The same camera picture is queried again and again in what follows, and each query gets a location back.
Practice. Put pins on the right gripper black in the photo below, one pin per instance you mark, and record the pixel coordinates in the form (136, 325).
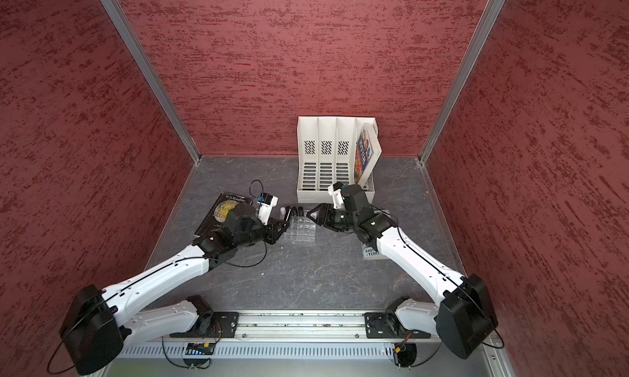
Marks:
(324, 216)

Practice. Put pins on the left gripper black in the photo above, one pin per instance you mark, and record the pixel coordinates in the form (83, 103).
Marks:
(272, 226)

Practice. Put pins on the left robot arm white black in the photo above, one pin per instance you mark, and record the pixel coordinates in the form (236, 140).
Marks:
(101, 323)

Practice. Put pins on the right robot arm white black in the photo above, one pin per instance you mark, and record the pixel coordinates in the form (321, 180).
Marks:
(448, 288)

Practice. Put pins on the blue book in organizer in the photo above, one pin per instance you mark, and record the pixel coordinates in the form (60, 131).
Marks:
(367, 152)

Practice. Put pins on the white magazine file organizer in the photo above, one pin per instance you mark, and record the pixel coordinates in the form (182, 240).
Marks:
(326, 146)

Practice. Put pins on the black hardcover Maugham book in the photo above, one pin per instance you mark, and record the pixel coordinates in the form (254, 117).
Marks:
(216, 216)

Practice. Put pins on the Treehouse paperback book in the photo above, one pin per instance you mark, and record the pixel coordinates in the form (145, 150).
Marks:
(370, 254)

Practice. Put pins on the right corner aluminium profile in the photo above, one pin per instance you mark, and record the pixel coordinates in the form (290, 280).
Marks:
(475, 46)

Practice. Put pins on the corner aluminium profile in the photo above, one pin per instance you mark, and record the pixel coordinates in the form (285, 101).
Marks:
(132, 42)
(475, 46)

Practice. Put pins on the left corner aluminium profile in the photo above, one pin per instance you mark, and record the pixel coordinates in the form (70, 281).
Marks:
(132, 42)

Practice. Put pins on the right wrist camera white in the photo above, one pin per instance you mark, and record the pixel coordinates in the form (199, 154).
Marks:
(335, 191)

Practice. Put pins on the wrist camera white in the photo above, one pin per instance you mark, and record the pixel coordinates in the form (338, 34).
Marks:
(335, 191)
(266, 204)

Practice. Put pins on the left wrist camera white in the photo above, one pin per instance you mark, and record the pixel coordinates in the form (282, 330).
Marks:
(266, 204)

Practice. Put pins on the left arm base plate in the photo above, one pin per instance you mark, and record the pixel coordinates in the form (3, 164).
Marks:
(221, 325)

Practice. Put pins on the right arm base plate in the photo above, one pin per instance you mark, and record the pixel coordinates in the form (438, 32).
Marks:
(385, 325)

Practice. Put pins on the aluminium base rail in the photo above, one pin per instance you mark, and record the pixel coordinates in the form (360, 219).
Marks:
(295, 325)

